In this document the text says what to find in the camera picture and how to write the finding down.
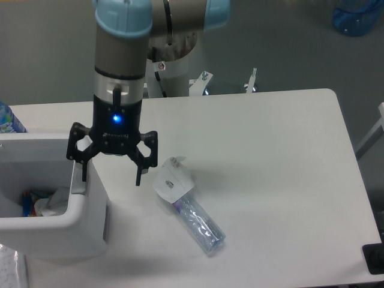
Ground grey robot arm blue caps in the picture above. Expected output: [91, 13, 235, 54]
[66, 1, 230, 182]

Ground clear speckled plastic bag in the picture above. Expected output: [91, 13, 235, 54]
[1, 244, 29, 287]

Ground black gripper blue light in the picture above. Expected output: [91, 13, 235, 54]
[65, 93, 159, 187]

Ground blue labelled bottle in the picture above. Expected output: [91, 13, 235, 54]
[1, 101, 28, 133]

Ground colourful wrapper trash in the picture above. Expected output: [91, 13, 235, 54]
[22, 190, 50, 217]

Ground white frame at right edge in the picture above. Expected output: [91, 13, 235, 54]
[355, 103, 383, 161]

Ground white levelling foot bracket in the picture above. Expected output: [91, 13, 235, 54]
[244, 67, 258, 94]

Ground blue water jug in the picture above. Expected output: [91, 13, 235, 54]
[331, 1, 383, 37]

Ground black cable on pedestal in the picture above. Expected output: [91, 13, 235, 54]
[151, 46, 168, 98]

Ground crumpled white paper trash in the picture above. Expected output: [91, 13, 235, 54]
[34, 187, 70, 217]

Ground white push-lid trash can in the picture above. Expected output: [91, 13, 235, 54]
[1, 133, 110, 258]

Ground black clamp at table edge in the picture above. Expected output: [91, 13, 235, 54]
[362, 243, 383, 275]

